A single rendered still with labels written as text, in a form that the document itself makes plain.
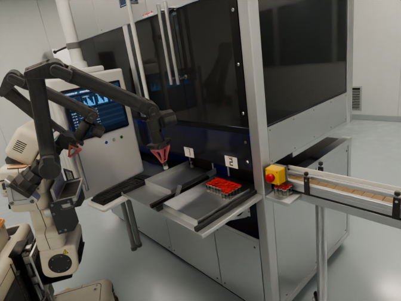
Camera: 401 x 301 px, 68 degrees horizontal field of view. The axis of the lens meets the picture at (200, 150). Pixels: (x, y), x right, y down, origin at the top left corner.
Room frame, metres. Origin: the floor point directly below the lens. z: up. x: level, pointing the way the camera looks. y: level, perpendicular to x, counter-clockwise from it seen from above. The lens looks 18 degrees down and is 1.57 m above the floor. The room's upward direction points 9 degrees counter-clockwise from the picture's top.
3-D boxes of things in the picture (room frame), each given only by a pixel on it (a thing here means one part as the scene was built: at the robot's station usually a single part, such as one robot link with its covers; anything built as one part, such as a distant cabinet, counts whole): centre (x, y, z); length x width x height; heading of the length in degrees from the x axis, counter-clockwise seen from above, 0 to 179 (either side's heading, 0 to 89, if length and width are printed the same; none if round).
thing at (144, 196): (1.45, 0.08, 0.87); 0.70 x 0.48 x 0.02; 40
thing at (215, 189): (1.34, -0.06, 0.90); 0.18 x 0.02 x 0.05; 39
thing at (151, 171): (2.08, 0.40, 0.73); 1.98 x 0.01 x 0.25; 40
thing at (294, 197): (1.26, -0.37, 0.87); 0.14 x 0.13 x 0.02; 130
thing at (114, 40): (2.25, 0.53, 1.50); 0.49 x 0.01 x 0.59; 40
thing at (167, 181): (1.62, 0.14, 0.90); 0.34 x 0.26 x 0.04; 130
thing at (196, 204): (1.29, 0.01, 0.90); 0.34 x 0.26 x 0.04; 129
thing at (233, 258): (2.38, 0.00, 0.44); 2.06 x 1.00 x 0.88; 40
